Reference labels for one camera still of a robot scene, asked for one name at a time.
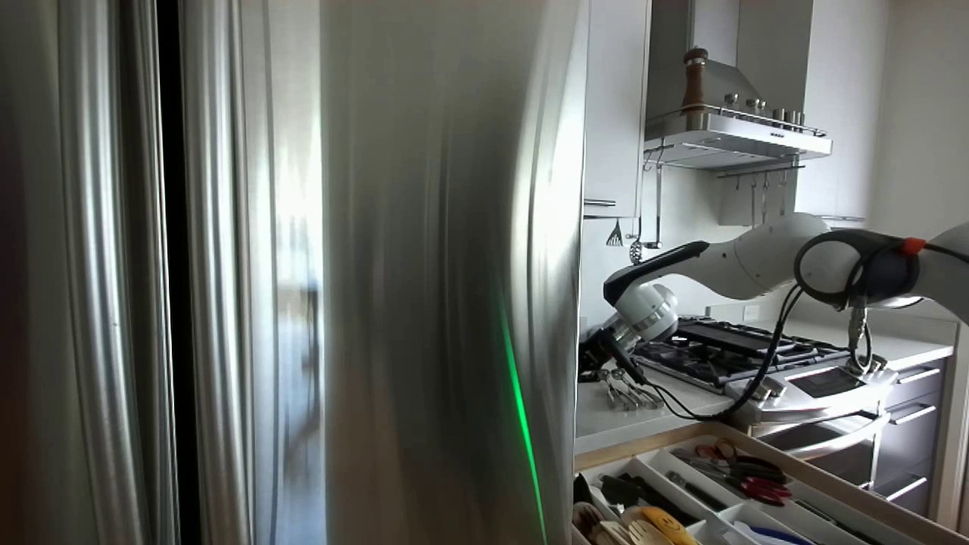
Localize stainless steel refrigerator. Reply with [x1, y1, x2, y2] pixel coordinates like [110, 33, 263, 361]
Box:
[0, 0, 590, 545]

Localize black cast iron grate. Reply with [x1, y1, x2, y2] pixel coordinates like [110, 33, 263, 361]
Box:
[642, 315, 849, 393]

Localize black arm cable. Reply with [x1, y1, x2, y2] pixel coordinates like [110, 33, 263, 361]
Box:
[603, 226, 928, 423]

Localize yellow spatula wooden handle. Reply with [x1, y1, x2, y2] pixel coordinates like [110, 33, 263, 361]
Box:
[622, 503, 702, 545]

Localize red handled scissors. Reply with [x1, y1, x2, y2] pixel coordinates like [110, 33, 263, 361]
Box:
[702, 441, 795, 507]

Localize white upper cabinet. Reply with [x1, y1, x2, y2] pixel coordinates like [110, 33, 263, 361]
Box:
[581, 0, 655, 221]

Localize stainless steel gas range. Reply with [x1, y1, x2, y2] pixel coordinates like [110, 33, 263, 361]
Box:
[634, 311, 956, 507]

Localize black stove griddle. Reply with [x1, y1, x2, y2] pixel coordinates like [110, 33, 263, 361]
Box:
[792, 362, 871, 402]

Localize metal measuring spoons set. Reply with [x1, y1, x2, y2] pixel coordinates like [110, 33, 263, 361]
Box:
[600, 362, 659, 413]

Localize stainless range hood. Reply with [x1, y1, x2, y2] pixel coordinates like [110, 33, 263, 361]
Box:
[642, 0, 835, 176]

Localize oven door handle bar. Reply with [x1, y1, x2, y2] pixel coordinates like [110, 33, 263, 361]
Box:
[885, 362, 950, 391]

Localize white drawer organizer tray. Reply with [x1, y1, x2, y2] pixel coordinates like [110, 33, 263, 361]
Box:
[577, 436, 913, 545]

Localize brown wooden pepper grinder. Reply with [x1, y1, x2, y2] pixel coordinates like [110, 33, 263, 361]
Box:
[679, 46, 713, 116]

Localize black long handled utensil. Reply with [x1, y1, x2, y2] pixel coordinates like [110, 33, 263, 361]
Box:
[598, 470, 702, 528]

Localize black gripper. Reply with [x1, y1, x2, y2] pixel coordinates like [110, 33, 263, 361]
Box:
[603, 317, 655, 379]

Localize range drawer handle bar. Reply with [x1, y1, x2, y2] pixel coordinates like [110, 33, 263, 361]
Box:
[885, 400, 945, 427]

